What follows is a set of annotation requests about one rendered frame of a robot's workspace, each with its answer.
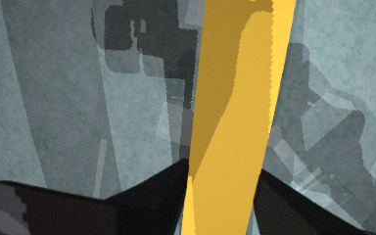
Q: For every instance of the yellow bar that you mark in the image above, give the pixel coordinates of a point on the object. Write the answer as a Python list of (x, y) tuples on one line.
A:
[(244, 43)]

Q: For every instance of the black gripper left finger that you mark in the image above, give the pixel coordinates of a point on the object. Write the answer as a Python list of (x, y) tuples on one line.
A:
[(152, 207)]

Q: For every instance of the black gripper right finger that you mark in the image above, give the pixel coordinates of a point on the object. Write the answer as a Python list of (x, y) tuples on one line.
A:
[(282, 210)]

